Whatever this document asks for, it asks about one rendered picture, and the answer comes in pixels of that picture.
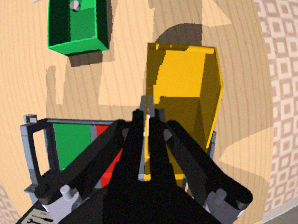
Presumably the yellow bin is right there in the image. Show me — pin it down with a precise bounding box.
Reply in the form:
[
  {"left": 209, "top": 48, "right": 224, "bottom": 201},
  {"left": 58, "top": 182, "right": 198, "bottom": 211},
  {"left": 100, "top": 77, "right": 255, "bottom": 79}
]
[{"left": 145, "top": 42, "right": 223, "bottom": 158}]

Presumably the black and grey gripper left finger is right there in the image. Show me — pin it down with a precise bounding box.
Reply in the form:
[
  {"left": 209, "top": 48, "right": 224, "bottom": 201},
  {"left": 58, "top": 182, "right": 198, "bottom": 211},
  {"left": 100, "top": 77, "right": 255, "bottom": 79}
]
[{"left": 34, "top": 95, "right": 146, "bottom": 224}]

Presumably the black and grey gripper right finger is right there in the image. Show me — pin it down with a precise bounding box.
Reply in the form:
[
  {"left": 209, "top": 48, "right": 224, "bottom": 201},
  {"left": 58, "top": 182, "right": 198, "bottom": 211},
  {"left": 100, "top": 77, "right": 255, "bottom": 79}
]
[{"left": 147, "top": 95, "right": 253, "bottom": 224}]

